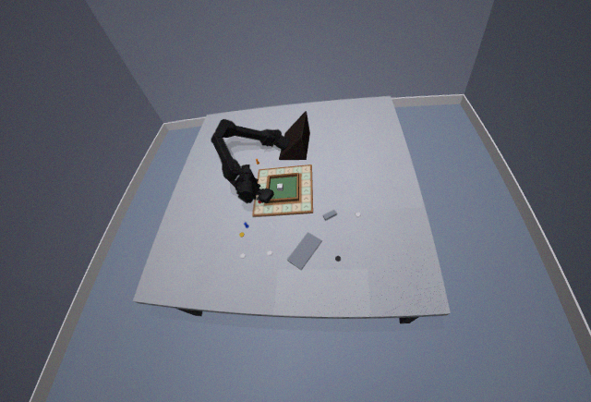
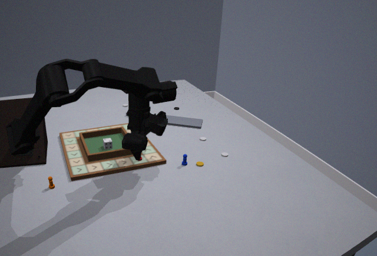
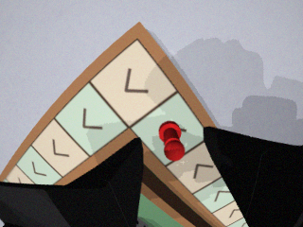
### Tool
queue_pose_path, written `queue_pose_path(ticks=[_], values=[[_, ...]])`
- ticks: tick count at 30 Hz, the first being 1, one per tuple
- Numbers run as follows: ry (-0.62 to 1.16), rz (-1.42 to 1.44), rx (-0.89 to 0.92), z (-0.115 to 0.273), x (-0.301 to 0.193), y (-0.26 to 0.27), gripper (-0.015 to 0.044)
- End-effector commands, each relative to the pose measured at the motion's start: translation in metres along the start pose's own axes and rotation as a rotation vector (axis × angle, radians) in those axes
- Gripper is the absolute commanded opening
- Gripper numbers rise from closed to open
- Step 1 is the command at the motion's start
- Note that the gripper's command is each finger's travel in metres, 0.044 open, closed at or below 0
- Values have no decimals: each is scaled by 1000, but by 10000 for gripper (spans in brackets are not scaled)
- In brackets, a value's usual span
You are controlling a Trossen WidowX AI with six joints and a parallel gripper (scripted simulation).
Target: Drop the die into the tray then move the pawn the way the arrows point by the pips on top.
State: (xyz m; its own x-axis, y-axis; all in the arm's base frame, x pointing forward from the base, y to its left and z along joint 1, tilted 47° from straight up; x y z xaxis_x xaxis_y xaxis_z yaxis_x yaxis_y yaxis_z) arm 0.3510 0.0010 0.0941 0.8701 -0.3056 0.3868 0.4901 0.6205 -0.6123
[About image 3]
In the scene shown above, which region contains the wooden game board with arrow squares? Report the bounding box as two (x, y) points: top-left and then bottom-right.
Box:
(4, 38), (249, 227)

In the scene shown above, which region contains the red pawn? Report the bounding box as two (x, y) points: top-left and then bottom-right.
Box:
(158, 121), (186, 160)

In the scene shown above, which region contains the white die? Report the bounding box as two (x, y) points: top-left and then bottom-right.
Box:
(136, 218), (148, 227)

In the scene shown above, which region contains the square wooden game board track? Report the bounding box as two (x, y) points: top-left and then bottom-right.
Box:
(0, 22), (224, 227)

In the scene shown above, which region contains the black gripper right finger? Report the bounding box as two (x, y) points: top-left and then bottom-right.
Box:
(204, 126), (303, 227)

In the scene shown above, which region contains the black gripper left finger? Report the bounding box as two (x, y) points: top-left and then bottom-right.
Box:
(0, 137), (144, 227)

